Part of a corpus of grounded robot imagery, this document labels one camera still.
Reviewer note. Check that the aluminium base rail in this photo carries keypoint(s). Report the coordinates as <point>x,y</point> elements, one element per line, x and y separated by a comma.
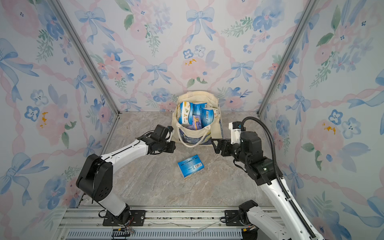
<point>192,217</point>

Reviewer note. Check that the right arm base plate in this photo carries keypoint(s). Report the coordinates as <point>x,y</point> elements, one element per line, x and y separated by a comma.
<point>234,218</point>

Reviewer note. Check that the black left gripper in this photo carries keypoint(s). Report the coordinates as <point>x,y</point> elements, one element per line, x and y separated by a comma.
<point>172,148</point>

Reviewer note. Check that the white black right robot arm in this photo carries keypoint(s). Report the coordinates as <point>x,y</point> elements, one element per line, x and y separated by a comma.
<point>246,148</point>

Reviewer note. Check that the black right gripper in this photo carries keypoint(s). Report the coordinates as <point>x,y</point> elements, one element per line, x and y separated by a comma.
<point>227,142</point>

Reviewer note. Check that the aluminium corner post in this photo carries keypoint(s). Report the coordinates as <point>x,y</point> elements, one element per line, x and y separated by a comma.
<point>291,47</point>
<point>58,9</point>

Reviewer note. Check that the floral orange blue tissue pack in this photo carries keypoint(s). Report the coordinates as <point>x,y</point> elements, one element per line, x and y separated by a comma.
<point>186,113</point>

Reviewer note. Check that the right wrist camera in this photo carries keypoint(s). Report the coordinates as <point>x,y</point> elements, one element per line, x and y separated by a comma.
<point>236,130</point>

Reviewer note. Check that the right aluminium corner post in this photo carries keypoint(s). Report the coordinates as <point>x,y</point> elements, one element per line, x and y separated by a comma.
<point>291,47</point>

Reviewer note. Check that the purple tissue pack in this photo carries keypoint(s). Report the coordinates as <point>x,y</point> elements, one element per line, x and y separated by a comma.
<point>196,123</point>

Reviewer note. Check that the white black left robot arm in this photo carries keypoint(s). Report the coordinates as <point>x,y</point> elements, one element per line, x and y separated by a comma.
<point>96,176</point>

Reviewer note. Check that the blue tissue pack barcode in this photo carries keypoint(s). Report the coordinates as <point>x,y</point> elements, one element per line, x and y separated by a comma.
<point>197,108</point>

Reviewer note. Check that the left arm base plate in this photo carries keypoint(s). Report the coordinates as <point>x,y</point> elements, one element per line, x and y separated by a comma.
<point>132,218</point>

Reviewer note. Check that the grey slotted cable duct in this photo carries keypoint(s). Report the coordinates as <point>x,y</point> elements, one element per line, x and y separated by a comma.
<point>156,234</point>

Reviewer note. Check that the cream canvas bag starry print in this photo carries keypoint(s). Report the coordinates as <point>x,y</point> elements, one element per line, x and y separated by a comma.
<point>203,137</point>

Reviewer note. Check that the left aluminium corner post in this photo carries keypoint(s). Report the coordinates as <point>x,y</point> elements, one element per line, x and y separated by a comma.
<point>58,9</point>

